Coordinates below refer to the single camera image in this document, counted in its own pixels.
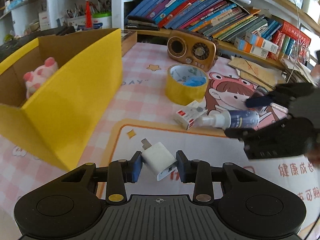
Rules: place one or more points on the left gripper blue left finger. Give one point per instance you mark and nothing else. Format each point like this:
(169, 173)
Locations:
(119, 173)

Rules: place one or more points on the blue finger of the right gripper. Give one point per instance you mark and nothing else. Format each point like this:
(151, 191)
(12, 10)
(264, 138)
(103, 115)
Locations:
(283, 95)
(287, 128)

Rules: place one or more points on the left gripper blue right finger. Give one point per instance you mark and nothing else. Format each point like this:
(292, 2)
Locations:
(199, 173)

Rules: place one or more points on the white USB charger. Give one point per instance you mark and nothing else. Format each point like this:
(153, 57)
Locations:
(158, 159)

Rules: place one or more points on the white spray bottle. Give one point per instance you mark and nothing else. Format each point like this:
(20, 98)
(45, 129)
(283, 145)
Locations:
(229, 119)

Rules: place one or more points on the staples box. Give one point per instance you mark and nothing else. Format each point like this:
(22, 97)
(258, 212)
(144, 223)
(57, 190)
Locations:
(188, 114)

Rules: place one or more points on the blue plastic packet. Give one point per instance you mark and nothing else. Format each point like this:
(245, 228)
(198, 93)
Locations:
(195, 81)

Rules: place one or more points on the pink plush pig toy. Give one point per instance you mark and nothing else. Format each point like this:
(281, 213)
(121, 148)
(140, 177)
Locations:
(35, 79)

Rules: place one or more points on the purple small device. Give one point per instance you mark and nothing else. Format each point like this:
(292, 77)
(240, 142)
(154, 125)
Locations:
(258, 94)

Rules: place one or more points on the brown paper envelopes stack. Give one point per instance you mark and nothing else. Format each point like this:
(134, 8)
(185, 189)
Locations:
(265, 77)

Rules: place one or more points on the white cartoon desk mat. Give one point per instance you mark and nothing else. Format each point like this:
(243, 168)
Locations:
(295, 174)

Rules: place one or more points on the red thick dictionary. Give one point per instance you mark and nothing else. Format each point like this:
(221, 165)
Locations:
(294, 33)

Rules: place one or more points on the orange white medicine box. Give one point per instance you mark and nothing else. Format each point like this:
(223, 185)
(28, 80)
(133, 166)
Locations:
(260, 42)

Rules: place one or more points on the yellow cardboard box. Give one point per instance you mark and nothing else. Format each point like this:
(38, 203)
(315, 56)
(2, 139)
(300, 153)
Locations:
(57, 121)

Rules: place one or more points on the yellow tape roll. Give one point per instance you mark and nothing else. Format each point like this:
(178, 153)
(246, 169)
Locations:
(179, 93)

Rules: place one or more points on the pink checkered tablecloth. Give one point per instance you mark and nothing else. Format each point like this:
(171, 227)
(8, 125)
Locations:
(140, 97)

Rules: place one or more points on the brown retro radio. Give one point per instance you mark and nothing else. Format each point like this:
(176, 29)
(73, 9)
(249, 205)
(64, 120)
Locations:
(191, 48)

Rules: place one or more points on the wooden chess board box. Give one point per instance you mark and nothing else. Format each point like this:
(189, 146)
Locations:
(128, 40)

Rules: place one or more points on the black stapler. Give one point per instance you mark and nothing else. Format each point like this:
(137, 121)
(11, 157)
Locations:
(141, 23)

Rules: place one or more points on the red tassel ornament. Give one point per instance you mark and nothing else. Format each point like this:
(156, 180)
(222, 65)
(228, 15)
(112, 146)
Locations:
(88, 14)

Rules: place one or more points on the white green lid jar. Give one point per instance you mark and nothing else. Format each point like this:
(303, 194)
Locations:
(102, 20)

